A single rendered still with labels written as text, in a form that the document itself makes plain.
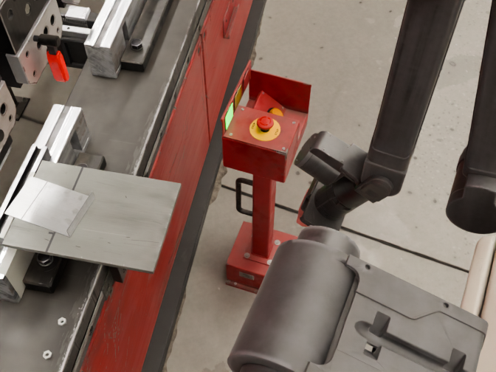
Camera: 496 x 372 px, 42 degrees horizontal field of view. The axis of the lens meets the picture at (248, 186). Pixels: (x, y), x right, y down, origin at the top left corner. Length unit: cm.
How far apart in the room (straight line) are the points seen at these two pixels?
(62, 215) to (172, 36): 62
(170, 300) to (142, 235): 101
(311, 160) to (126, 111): 62
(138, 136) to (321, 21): 172
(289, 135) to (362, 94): 121
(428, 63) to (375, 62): 209
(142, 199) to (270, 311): 81
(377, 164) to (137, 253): 44
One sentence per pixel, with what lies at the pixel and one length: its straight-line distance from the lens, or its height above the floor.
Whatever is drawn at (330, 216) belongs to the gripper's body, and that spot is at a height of 108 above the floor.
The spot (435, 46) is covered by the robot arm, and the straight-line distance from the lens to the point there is 74.
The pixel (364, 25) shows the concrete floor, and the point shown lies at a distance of 300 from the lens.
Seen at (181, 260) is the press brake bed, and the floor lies 5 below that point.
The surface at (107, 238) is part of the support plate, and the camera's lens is 112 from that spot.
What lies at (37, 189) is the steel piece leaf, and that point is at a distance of 120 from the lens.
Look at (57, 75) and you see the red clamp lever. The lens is 113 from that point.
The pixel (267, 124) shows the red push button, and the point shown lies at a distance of 149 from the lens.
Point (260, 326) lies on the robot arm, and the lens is 35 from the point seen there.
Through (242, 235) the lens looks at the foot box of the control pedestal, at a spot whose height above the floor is 12.
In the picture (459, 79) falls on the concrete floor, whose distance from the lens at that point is 285.
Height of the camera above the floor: 195
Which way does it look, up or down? 55 degrees down
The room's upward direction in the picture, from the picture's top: straight up
